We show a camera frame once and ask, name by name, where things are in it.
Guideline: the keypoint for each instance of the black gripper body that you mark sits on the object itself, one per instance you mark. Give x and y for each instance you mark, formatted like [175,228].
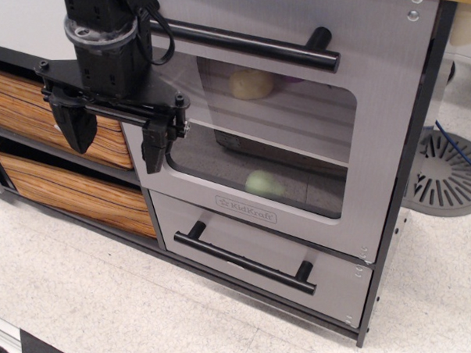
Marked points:
[119,83]

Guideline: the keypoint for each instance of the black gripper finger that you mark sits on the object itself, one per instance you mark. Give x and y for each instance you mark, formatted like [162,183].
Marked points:
[158,133]
[78,126]

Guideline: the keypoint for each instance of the grey toy oven door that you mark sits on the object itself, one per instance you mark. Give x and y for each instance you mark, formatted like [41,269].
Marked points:
[383,46]

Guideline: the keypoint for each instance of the black oven door handle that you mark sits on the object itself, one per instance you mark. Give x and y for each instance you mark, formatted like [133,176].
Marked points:
[313,54]

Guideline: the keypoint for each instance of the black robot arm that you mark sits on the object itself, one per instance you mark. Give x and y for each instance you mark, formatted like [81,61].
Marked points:
[108,24]

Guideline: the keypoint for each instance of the white oven shelf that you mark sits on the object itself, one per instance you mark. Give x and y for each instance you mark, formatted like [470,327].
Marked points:
[318,126]

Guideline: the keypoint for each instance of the upper wood-pattern fabric bin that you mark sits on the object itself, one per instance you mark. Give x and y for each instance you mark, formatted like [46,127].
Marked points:
[24,111]

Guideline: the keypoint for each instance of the wood-pattern fabric bin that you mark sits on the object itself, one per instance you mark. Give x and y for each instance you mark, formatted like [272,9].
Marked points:
[24,111]
[118,206]

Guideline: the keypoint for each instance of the lower wood-pattern fabric bin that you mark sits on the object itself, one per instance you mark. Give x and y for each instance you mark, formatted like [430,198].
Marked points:
[118,206]

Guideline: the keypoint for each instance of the yellow toy potato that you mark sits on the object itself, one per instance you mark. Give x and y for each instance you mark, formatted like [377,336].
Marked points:
[251,84]

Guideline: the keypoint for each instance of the green toy pear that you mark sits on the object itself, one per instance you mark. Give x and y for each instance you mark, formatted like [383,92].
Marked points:
[264,184]

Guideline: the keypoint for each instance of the grey lower drawer front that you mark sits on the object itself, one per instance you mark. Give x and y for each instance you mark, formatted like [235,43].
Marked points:
[342,286]

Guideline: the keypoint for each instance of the grey slotted round base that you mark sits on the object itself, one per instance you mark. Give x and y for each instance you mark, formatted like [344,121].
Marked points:
[441,184]

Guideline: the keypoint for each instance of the black toy kitchen frame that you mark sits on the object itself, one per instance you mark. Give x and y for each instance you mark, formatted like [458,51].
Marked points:
[433,74]

